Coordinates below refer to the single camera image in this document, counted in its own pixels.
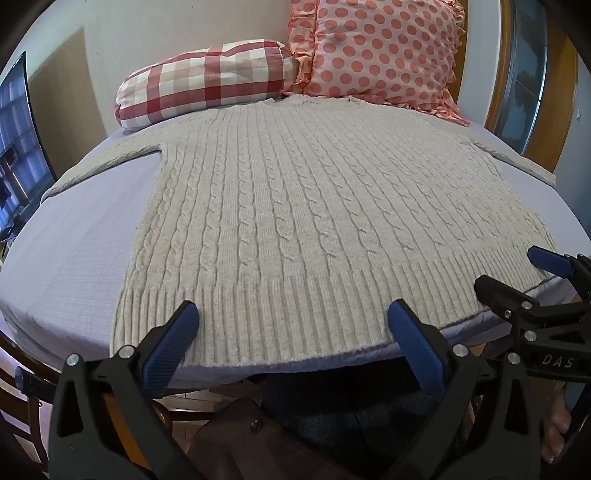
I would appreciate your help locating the wooden framed glass door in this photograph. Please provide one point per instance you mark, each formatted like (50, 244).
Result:
(526, 74)

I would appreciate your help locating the red plaid pillow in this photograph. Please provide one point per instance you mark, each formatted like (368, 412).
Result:
(198, 81)

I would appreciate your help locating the wooden chair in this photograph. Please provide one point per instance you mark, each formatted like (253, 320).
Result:
(18, 406)

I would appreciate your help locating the pink polka dot pillow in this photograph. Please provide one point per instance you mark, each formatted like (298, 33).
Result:
(383, 50)

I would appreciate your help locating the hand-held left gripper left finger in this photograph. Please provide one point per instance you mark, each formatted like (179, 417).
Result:
(171, 344)

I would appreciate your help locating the flat screen television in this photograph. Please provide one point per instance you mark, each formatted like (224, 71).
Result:
(21, 138)

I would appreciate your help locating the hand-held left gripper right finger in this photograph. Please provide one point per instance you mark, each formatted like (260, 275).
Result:
(413, 344)

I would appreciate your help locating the person's right hand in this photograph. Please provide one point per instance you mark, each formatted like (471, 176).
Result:
(558, 424)

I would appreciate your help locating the bed with lavender sheet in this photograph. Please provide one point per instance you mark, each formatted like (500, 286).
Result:
(74, 277)

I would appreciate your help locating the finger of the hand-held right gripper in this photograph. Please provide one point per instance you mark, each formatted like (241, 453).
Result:
(501, 295)
(549, 261)

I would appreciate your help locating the person's dark trousers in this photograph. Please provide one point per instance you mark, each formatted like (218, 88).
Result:
(341, 415)

